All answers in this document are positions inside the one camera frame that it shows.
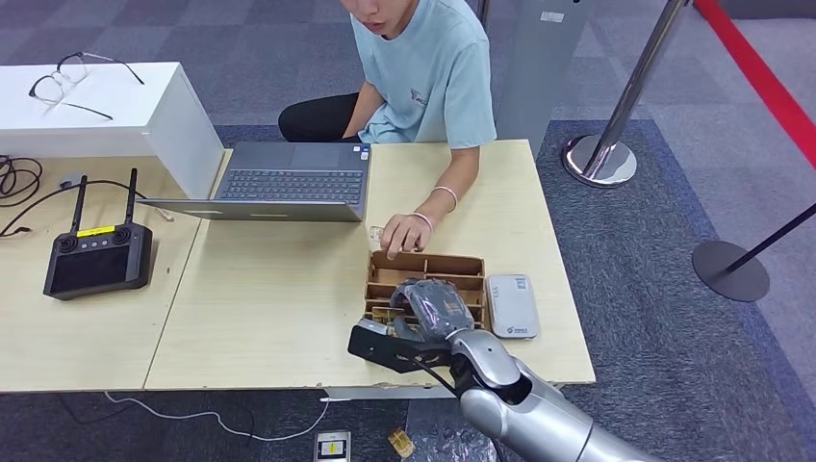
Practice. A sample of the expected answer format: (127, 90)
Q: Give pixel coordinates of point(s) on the person's right forearm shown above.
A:
(366, 108)

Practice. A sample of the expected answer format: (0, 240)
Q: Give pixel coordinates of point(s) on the black stanchion post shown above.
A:
(730, 273)

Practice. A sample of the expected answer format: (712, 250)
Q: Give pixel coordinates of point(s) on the white box shelf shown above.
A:
(191, 146)

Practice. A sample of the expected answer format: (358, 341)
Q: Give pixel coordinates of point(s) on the red barrier belt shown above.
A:
(758, 70)

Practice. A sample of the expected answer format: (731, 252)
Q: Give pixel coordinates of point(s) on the grey open laptop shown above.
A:
(292, 185)

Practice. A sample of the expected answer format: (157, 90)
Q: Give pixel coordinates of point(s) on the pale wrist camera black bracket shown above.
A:
(382, 347)

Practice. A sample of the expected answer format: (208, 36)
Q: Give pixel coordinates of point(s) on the black remote controller with antennas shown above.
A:
(94, 268)

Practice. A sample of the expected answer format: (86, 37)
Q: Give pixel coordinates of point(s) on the cardboard card organizer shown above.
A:
(459, 268)

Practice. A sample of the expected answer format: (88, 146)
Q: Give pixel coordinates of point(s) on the person's left forearm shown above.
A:
(462, 172)

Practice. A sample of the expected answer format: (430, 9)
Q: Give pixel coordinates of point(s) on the black-rimmed eyeglasses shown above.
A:
(73, 68)

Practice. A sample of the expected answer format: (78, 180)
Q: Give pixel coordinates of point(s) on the person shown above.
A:
(427, 70)

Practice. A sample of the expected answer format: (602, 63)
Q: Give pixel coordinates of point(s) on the small grey adapter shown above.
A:
(71, 180)

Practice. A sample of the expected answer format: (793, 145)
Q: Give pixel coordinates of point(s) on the grey card reader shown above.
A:
(512, 306)

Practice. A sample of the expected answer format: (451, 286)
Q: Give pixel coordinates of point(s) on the clear bubble wrap sheet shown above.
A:
(440, 443)

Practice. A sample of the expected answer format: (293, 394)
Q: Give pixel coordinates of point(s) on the chrome stanchion post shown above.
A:
(600, 159)

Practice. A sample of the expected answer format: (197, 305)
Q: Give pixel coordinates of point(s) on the clear plastic hand cover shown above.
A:
(440, 306)

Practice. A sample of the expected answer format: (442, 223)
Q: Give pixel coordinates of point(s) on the person's left hand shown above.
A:
(408, 237)

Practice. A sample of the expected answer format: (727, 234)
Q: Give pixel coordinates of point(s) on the small device with yellow label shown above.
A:
(332, 447)

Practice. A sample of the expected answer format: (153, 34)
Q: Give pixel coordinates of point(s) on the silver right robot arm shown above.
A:
(542, 414)

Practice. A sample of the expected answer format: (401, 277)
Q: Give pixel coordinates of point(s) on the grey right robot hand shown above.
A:
(401, 293)

